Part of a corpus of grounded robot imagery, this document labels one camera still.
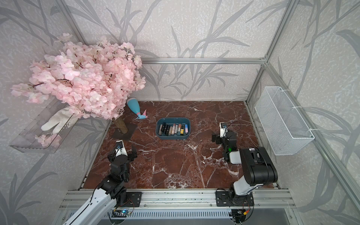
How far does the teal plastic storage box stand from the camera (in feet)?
3.29

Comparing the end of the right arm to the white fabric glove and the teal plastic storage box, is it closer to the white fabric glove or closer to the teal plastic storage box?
the teal plastic storage box

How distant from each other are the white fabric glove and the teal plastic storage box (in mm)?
463

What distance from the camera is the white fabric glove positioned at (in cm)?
63
